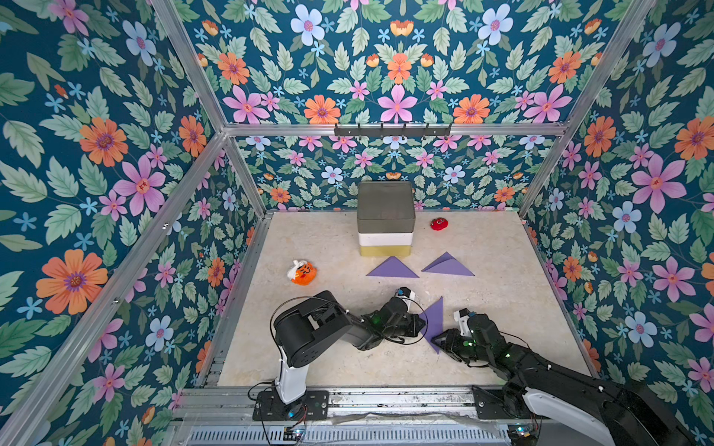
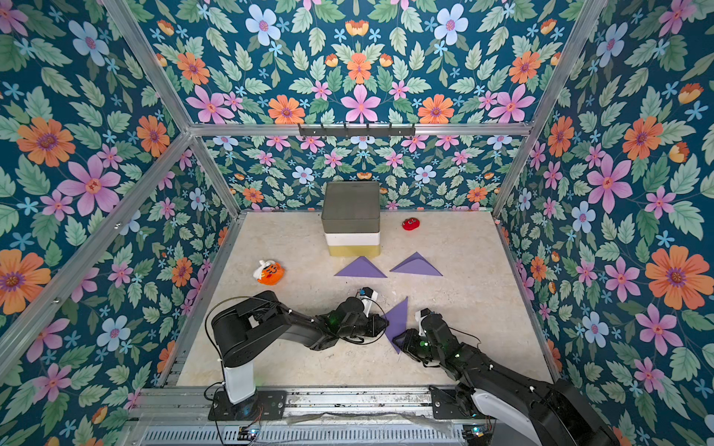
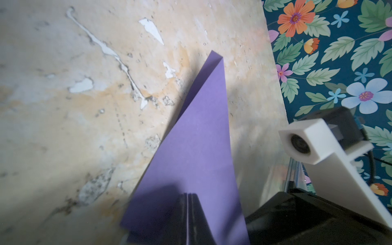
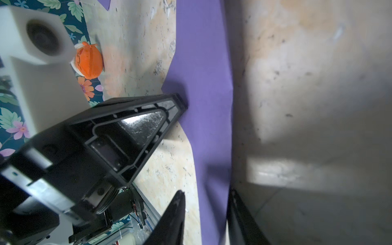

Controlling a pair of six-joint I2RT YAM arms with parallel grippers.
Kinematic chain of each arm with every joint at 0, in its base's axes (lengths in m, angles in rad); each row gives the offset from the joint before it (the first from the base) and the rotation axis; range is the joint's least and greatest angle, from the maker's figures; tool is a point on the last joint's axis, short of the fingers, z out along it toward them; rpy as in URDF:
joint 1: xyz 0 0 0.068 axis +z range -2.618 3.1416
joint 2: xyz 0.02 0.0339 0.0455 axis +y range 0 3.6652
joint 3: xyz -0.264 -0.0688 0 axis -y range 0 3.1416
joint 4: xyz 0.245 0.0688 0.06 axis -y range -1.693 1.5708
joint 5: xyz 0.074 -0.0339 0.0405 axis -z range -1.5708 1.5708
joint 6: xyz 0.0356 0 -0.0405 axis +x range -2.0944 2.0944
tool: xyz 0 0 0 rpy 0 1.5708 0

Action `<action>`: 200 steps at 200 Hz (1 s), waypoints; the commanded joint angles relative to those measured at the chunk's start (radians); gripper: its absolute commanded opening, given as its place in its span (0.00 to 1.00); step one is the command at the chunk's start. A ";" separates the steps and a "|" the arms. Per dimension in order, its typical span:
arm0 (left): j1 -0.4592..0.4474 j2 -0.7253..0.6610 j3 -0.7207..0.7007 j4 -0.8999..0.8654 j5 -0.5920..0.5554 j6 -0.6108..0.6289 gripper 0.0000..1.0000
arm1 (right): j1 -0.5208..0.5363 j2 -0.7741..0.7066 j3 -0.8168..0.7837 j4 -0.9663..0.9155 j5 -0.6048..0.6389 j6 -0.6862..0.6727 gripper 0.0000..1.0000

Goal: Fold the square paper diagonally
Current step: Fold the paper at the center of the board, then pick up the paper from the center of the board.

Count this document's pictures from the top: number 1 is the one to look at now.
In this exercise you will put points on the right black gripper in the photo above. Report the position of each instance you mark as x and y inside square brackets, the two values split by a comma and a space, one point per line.
[451, 341]

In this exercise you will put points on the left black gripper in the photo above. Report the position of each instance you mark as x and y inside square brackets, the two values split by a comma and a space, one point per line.
[412, 330]

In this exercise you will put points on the purple paper square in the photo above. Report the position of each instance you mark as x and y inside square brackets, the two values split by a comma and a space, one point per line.
[449, 265]
[433, 316]
[392, 267]

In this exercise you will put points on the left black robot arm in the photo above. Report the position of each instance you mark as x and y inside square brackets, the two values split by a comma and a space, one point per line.
[306, 331]

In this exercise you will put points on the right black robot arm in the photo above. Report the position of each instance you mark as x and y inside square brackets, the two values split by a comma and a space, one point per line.
[607, 412]

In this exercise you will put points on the orange tiger plush toy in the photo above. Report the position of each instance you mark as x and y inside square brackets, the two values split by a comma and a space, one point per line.
[302, 273]

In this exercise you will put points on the small red toy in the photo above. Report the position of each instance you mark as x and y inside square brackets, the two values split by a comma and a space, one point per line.
[439, 224]

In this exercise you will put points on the grey white yellow stacked box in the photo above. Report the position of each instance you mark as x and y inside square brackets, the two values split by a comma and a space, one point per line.
[386, 218]

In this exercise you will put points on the white ventilation grille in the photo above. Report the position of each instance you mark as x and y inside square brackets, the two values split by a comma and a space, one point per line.
[348, 435]

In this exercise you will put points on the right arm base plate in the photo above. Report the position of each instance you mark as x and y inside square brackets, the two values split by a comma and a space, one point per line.
[494, 404]

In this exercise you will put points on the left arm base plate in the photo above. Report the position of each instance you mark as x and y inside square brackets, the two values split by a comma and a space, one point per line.
[310, 407]

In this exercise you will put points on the grey wall hook rail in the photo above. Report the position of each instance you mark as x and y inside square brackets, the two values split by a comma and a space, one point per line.
[399, 130]

